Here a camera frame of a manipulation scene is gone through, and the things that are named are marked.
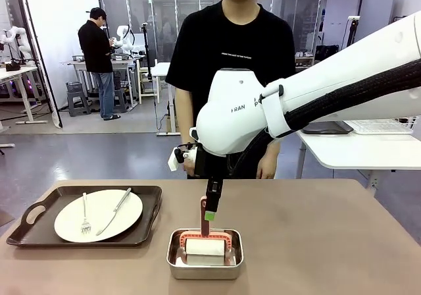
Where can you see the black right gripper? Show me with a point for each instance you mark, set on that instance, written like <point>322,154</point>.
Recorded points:
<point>205,163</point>

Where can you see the lint roller with peach frame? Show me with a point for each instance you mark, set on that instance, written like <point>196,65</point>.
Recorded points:
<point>205,247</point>

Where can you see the person's left forearm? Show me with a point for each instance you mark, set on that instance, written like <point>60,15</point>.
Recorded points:
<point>272,148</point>

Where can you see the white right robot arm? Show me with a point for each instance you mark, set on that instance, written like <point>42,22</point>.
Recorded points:
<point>237,94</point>

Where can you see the person's right forearm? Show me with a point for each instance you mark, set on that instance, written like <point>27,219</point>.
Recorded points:
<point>184,133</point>

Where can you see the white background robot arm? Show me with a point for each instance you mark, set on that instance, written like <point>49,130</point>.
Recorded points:
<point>19,39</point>
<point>121,35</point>

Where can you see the person's right hand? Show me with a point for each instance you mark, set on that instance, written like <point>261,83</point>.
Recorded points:
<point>189,168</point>

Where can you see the person's left hand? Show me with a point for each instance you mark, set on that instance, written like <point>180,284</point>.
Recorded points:
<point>266,169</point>

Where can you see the dark brown serving tray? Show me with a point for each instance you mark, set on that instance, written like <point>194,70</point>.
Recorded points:
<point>148,222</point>

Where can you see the rectangular metal tin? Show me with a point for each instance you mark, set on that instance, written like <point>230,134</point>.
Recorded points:
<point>204,272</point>

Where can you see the cardboard box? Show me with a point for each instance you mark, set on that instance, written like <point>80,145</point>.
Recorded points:
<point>171,125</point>

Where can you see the silver table knife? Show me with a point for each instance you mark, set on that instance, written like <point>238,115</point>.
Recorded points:
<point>118,204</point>

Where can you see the white round plate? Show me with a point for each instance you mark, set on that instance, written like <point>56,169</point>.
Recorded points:
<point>102,206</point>

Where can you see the silver fork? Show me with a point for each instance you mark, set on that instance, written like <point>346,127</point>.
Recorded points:
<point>84,209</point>

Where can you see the dark grey tray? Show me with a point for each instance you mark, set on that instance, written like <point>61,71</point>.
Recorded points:
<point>329,128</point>

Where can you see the white standing desk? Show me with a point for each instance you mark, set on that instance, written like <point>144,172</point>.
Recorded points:
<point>162,68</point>

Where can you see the white side table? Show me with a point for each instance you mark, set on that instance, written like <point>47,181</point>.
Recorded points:
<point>361,150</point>

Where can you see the person in black t-shirt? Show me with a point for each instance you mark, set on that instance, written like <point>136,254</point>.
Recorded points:
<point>230,38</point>

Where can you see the black tripod pole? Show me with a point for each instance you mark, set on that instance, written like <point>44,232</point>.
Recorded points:
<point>147,51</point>

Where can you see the grey plastic stool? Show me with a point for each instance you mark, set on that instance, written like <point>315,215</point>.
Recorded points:
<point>79,102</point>

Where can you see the grey plastic basket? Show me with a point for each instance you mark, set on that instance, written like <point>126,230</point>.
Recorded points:
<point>74,87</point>

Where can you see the black bag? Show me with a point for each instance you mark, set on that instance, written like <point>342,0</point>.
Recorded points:
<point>327,54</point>

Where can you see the man in black shirt, jeans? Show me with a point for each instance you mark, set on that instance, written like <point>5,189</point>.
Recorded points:
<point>95,44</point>

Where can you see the grey lab workbench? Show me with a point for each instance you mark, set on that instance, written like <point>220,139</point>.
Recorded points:
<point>74,61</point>

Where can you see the white backdrop panel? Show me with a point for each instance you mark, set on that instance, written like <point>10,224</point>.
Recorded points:
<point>59,28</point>

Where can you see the white lab table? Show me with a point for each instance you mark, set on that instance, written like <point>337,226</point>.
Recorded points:
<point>19,72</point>

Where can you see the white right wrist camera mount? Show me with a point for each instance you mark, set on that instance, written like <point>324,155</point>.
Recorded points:
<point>173,161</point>

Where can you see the tripod with white camera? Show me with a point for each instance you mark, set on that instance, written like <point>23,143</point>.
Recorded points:
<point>353,28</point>

